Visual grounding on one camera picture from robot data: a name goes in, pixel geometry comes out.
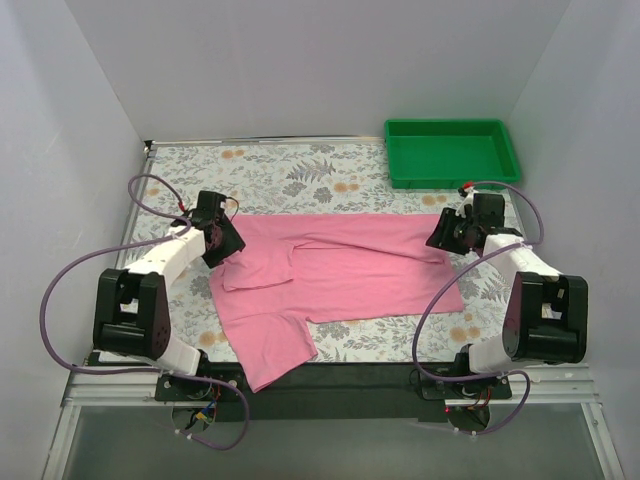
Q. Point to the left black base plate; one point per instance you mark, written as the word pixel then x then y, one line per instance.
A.
pixel 215 383

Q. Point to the pink t shirt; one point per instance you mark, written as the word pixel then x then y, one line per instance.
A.
pixel 320 268

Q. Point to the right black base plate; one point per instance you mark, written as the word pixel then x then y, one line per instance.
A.
pixel 474 390

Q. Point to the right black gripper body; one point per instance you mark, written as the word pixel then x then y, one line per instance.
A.
pixel 445 232

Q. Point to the floral patterned table mat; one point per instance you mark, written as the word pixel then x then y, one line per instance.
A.
pixel 318 178

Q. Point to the aluminium frame rail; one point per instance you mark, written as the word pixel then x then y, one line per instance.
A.
pixel 112 428

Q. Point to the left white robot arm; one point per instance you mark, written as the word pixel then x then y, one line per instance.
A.
pixel 132 315

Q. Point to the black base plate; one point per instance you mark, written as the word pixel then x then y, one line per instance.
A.
pixel 215 383
pixel 474 390

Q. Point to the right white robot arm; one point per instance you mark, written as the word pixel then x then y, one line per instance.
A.
pixel 547 311

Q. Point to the green plastic bin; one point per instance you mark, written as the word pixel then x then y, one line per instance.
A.
pixel 426 154

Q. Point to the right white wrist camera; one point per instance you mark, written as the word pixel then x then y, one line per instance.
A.
pixel 466 192

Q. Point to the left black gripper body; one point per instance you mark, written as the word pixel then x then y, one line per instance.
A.
pixel 229 243

